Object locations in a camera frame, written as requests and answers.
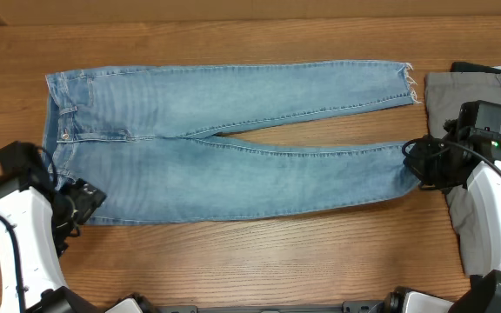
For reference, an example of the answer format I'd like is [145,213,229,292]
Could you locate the light blue denim jeans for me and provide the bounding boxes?
[43,60,418,225]

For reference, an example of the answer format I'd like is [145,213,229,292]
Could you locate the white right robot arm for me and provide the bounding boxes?
[382,119,501,312]

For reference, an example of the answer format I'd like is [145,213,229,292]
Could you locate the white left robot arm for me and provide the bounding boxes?
[0,173,106,312]

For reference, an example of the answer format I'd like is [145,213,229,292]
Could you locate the grey folded shirt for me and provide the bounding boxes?
[424,63,501,277]

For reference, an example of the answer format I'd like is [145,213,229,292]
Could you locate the black folded garment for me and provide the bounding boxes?
[451,62,501,74]

